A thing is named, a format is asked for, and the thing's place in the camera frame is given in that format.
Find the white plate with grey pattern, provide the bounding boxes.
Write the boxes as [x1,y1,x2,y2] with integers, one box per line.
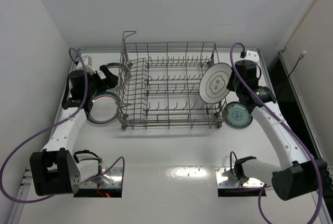
[199,63,232,104]

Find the green blue floral plate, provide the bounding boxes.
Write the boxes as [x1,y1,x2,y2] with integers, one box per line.
[225,101,253,129]

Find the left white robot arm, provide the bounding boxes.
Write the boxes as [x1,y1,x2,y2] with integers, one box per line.
[30,65,118,196]

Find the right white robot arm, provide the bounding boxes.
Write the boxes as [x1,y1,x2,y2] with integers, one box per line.
[227,60,327,201]

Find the far green red rimmed plate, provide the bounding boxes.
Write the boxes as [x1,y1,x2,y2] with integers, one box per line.
[106,62,130,89]

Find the green red rimmed plate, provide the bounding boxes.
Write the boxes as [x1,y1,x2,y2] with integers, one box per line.
[87,91,117,125]
[106,62,130,89]

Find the near green red rimmed plate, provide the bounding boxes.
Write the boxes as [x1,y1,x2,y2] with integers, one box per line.
[87,91,117,125]

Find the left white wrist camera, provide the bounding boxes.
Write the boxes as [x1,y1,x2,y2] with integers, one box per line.
[76,55,94,74]

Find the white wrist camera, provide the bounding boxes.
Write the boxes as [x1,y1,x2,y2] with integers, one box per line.
[76,55,94,74]
[244,50,260,63]

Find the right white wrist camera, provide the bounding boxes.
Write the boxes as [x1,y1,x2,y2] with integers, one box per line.
[244,50,260,63]

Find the grey wire dish rack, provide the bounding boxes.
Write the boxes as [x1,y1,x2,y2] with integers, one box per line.
[116,31,227,130]

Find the black hanging usb cable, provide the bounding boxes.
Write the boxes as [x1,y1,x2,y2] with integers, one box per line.
[274,50,308,100]

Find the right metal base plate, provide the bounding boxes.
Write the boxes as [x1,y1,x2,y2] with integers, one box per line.
[215,167,264,190]

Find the metal base plate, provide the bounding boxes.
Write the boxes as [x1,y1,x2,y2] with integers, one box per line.
[215,167,264,190]
[80,167,123,190]

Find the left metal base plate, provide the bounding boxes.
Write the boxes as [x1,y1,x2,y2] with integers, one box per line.
[80,167,123,190]

